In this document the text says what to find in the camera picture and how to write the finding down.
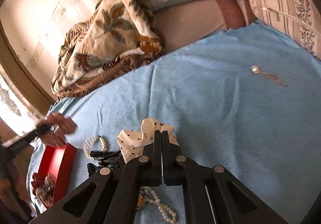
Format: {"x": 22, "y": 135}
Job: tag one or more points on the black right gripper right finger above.
{"x": 212, "y": 194}

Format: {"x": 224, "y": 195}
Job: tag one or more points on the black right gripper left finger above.
{"x": 109, "y": 196}

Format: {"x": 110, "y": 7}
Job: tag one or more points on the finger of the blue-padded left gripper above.
{"x": 14, "y": 145}

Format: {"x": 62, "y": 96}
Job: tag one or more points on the white cherry print scrunchie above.
{"x": 132, "y": 142}

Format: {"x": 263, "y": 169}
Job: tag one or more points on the red white striped scrunchie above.
{"x": 60, "y": 127}

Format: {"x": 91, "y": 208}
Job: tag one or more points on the grey brown fuzzy scrunchie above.
{"x": 46, "y": 192}

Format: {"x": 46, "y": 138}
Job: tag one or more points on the red jewelry tray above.
{"x": 58, "y": 161}

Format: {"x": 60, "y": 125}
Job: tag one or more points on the window with patterned curtain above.
{"x": 14, "y": 113}

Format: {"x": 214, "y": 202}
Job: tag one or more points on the black beaded hair clip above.
{"x": 112, "y": 160}

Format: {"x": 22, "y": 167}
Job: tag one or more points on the dark red sparkly scrunchie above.
{"x": 37, "y": 181}

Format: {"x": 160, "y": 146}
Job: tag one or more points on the brown fleece blanket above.
{"x": 111, "y": 71}

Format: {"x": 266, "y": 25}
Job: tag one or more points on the light blue bed cloth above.
{"x": 247, "y": 99}

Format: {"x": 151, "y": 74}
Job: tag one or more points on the leaf-patterned beige blanket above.
{"x": 116, "y": 29}

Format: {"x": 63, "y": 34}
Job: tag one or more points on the pink bed sheet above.
{"x": 187, "y": 23}

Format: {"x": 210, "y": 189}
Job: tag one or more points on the pink striped floral pillow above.
{"x": 298, "y": 19}

